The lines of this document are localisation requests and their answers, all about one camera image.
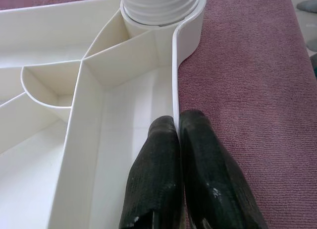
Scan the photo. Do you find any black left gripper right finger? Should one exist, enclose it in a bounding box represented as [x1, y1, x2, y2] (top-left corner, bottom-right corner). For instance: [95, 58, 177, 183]
[178, 110, 269, 229]

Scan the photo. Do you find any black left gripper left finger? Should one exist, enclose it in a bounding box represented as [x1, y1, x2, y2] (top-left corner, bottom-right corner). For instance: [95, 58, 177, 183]
[118, 114, 185, 229]

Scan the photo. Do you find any white plastic children table top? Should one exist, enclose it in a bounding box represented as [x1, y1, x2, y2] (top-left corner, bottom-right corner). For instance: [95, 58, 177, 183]
[0, 0, 208, 229]

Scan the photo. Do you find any white plastic table leg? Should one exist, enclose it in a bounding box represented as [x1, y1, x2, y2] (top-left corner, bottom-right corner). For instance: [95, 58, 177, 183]
[120, 0, 203, 25]

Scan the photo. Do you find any mauve cloth with white stripes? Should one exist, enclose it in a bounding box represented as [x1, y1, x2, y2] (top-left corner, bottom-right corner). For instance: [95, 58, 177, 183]
[0, 0, 317, 229]

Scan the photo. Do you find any grey robot left foot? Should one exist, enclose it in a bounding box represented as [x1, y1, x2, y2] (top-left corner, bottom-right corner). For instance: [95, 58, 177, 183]
[308, 53, 317, 87]

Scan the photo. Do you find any grey robot foot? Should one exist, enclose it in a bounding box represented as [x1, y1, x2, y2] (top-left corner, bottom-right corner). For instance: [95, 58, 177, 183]
[308, 53, 317, 87]
[296, 0, 317, 12]

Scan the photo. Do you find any grey robot right foot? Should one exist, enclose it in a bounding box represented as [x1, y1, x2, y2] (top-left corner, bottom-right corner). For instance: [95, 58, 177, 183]
[296, 0, 317, 12]

